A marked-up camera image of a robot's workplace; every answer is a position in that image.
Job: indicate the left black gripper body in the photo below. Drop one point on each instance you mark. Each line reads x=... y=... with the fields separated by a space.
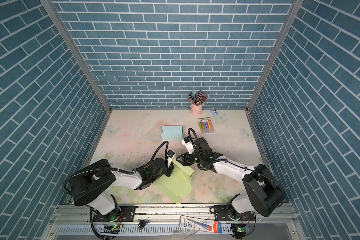
x=165 y=171

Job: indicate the small black knob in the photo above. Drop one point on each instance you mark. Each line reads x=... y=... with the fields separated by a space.
x=141 y=225

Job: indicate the black mounting plate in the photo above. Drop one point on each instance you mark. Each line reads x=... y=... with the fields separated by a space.
x=227 y=213
x=119 y=214

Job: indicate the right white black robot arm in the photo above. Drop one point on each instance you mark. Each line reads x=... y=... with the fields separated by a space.
x=264 y=193

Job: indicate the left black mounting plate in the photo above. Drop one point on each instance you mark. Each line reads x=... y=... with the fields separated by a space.
x=119 y=214

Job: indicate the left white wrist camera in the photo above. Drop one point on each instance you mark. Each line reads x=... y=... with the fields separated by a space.
x=170 y=156

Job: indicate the pack of coloured markers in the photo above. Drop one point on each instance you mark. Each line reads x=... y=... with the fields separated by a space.
x=205 y=125

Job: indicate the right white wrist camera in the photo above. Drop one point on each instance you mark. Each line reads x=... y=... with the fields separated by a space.
x=188 y=143

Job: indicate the coloured pencils bundle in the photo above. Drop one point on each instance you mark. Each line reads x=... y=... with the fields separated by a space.
x=197 y=98

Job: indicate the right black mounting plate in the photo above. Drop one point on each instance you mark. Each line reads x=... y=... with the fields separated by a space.
x=227 y=213

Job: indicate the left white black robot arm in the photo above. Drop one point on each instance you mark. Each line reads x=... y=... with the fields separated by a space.
x=89 y=185

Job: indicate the left green circuit board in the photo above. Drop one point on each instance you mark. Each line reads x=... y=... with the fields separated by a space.
x=110 y=229

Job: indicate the light green paper box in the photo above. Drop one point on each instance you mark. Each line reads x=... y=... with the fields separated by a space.
x=179 y=184

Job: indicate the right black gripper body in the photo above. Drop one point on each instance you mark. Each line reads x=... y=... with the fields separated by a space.
x=201 y=158

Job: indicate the right green lit device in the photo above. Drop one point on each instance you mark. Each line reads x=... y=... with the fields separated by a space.
x=238 y=231

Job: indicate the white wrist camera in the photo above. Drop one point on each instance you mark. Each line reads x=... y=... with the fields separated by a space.
x=170 y=156
x=188 y=143

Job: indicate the light blue paper box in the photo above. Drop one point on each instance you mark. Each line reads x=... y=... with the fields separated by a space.
x=172 y=133

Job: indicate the white red blue package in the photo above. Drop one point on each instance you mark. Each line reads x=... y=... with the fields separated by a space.
x=201 y=225

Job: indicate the pink pencil cup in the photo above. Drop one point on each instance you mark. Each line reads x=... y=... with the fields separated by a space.
x=196 y=110

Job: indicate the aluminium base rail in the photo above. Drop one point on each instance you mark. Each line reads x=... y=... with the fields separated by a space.
x=164 y=220

